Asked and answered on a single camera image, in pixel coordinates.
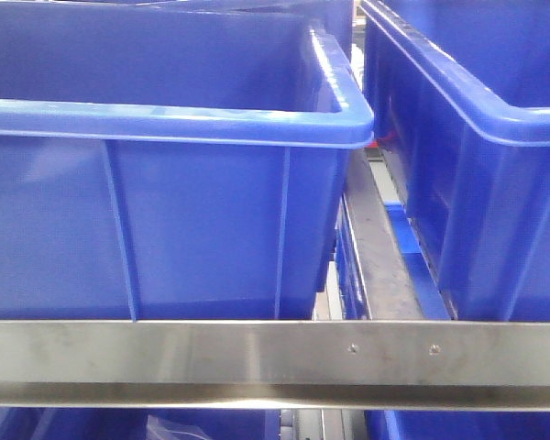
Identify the stainless steel shelf rack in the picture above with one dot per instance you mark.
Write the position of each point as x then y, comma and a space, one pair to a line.
328, 370

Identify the blue bin at right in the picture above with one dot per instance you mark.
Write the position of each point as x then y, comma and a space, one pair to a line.
461, 96

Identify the blue bin on lower shelf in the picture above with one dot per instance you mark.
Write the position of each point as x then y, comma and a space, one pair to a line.
93, 423

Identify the large blue plastic bin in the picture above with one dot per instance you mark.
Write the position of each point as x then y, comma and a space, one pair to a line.
158, 163

